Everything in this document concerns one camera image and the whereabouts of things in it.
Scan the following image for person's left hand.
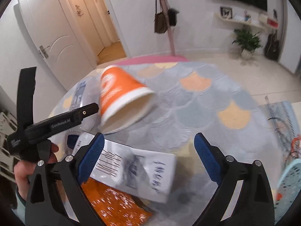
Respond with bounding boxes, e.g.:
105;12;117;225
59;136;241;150
13;142;59;202

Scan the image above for orange snack packet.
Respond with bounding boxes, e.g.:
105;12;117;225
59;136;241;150
81;178;152;225

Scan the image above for white printed carton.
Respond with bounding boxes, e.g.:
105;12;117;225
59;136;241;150
71;131;178;204

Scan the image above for scallop pattern tablecloth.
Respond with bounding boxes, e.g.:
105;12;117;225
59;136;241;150
48;61;283;226

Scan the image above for orange paper cup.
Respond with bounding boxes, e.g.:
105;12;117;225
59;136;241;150
98;65;155;134

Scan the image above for light blue laundry basket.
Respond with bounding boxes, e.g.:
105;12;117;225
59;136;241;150
274;159;300;223

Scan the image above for patterned blue rug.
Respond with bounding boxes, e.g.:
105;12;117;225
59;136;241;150
260;96;300;167

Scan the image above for pink coat rack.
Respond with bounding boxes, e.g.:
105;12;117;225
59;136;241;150
160;0;176;56

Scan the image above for green potted plant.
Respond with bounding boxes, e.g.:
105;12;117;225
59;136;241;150
232;27;262;60

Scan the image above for black acoustic guitar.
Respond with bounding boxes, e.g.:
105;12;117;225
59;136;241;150
264;9;280;62

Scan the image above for white room door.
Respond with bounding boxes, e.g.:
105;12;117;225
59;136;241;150
18;0;94;90

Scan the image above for white standing air conditioner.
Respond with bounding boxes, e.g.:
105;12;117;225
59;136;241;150
279;0;300;74

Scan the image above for brown hanging bag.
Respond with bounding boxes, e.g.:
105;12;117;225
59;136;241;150
154;0;167;34

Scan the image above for black hanging bag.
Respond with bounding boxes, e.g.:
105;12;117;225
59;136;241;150
167;8;179;27

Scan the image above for black cables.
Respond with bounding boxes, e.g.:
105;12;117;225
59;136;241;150
264;95;294;151

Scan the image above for orange cable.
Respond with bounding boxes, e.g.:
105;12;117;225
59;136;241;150
289;134;301;159

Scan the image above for white lower wall shelf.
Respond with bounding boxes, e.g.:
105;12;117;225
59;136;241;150
214;13;266;30

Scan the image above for butterfly picture frame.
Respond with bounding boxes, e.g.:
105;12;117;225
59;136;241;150
220;7;233;19

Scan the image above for red white wall box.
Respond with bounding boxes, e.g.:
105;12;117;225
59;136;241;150
258;13;279;30

